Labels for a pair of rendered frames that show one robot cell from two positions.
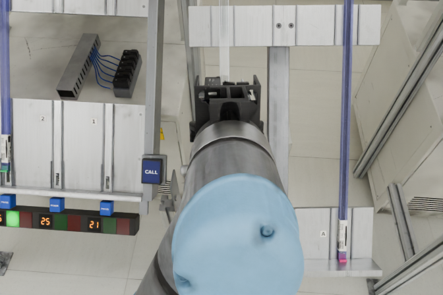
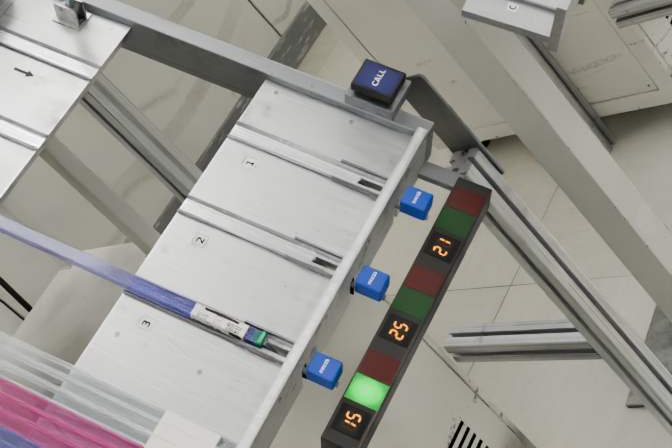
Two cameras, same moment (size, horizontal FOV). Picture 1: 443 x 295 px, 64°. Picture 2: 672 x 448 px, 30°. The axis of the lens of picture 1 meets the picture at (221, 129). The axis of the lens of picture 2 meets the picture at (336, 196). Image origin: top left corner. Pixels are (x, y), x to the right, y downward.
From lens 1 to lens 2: 1.17 m
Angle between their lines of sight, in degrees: 39
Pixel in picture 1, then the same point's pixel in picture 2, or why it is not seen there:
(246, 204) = not seen: outside the picture
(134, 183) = (390, 145)
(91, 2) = (58, 91)
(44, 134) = (230, 250)
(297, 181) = (579, 252)
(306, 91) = (389, 245)
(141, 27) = (83, 336)
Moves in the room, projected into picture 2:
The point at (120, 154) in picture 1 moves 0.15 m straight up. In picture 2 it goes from (329, 145) to (240, 50)
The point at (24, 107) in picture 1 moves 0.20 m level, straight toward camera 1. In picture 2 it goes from (162, 261) to (310, 143)
